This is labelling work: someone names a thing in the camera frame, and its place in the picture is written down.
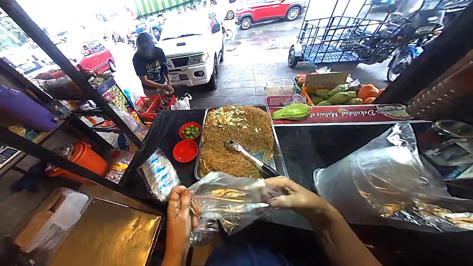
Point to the person's right hand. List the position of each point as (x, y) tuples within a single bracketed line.
[(301, 197)]

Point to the person's left hand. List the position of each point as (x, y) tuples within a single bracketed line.
[(176, 221)]

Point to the person's left fingers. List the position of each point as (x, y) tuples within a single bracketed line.
[(179, 199)]

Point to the person's right fingers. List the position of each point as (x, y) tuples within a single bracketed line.
[(279, 181)]

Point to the person's right thumb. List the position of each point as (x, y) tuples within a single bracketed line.
[(281, 201)]

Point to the clear plastic bag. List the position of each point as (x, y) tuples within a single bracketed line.
[(229, 207)]

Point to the person's left forearm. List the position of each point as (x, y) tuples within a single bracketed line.
[(175, 257)]

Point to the person's right forearm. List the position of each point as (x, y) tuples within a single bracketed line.
[(340, 234)]

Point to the large metal food tray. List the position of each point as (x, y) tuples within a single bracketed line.
[(281, 168)]

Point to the blue printed plastic pack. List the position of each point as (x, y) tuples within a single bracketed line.
[(160, 176)]

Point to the black counter table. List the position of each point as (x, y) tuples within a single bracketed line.
[(303, 144)]

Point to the red round bowl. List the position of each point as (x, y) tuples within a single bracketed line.
[(181, 134), (185, 150)]

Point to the brown fried noodles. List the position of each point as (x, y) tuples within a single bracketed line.
[(218, 159)]

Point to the person's body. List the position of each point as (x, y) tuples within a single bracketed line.
[(244, 257)]

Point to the pile of green calamansi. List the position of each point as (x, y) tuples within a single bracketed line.
[(190, 132)]

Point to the pale green chayote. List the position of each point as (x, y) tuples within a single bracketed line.
[(292, 111)]

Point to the pink plastic basket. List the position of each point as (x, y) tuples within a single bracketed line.
[(278, 101)]

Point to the pile of chopped cabbage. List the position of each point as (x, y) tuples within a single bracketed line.
[(229, 118)]

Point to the red printed banner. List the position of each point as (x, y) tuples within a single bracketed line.
[(332, 114)]

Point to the red plastic crate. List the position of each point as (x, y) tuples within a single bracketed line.
[(149, 112)]

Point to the white plastic bag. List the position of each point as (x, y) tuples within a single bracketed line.
[(182, 102)]

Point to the pile of red onions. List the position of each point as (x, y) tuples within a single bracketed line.
[(162, 103)]

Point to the pile of green papayas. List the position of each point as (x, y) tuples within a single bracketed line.
[(338, 97)]

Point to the orange plastic bucket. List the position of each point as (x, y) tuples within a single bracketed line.
[(85, 159)]

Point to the large translucent plastic bag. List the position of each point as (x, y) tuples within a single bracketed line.
[(388, 184)]

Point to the cardboard sign with handwriting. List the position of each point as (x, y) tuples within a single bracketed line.
[(325, 80)]

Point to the colourful printed poster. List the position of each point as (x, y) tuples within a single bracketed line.
[(113, 94)]

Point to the pile of orange fruits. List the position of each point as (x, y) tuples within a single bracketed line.
[(368, 93)]

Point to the cardboard box with plastic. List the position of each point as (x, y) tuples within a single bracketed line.
[(51, 220)]

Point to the blue metal cargo sidecar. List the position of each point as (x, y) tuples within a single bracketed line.
[(329, 53)]

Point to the white SUV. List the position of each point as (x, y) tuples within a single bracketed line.
[(190, 48)]

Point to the red van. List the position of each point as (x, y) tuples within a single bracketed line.
[(98, 59)]

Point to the red SUV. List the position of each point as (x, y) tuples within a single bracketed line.
[(264, 14)]

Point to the calculator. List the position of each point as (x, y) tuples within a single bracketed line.
[(7, 155)]

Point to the purple plastic container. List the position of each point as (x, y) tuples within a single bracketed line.
[(24, 109)]

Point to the motorcycle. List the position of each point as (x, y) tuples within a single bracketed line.
[(410, 55)]

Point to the glass bowl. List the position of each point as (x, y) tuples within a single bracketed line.
[(454, 129)]

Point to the green striped awning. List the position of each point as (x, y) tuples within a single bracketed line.
[(159, 5)]

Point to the black metal stall frame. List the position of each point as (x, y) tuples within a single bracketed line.
[(74, 77)]

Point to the black stall post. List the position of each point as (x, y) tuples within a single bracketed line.
[(432, 51)]

